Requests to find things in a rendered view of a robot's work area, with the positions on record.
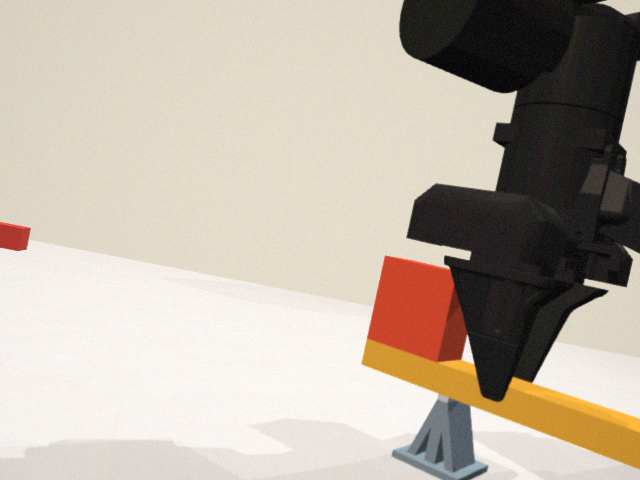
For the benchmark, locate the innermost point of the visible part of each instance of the yellow bar with red block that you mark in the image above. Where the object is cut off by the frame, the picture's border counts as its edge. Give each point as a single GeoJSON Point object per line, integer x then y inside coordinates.
{"type": "Point", "coordinates": [417, 334]}

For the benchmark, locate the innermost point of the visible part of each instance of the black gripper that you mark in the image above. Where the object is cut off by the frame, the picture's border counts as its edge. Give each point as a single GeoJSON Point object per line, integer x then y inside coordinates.
{"type": "Point", "coordinates": [524, 276]}

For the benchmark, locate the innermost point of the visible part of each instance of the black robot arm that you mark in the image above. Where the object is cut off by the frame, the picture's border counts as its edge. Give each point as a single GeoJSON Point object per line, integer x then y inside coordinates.
{"type": "Point", "coordinates": [569, 52]}

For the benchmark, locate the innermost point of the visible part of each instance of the small red block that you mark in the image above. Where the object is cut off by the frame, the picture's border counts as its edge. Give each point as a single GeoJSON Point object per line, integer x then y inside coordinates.
{"type": "Point", "coordinates": [14, 237]}

